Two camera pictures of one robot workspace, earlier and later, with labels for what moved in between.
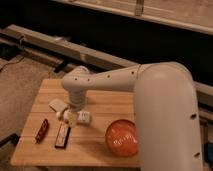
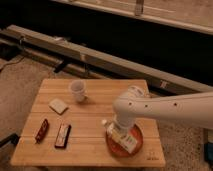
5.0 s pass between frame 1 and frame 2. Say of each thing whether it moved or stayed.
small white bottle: moved
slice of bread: stayed
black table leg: stayed
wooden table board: stayed
